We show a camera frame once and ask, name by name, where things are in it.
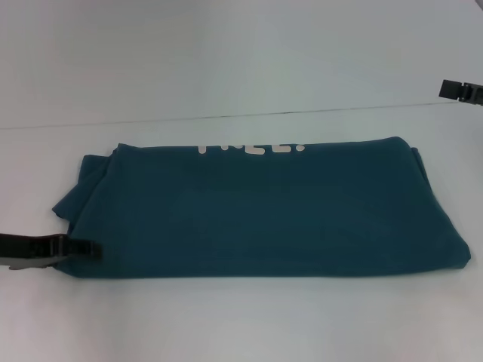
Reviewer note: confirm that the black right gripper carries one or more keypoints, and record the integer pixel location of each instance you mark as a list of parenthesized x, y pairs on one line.
[(476, 93)]

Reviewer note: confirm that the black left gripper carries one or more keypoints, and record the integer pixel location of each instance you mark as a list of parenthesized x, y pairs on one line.
[(28, 250)]

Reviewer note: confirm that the teal blue shirt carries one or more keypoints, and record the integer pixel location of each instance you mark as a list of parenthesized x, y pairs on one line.
[(256, 207)]

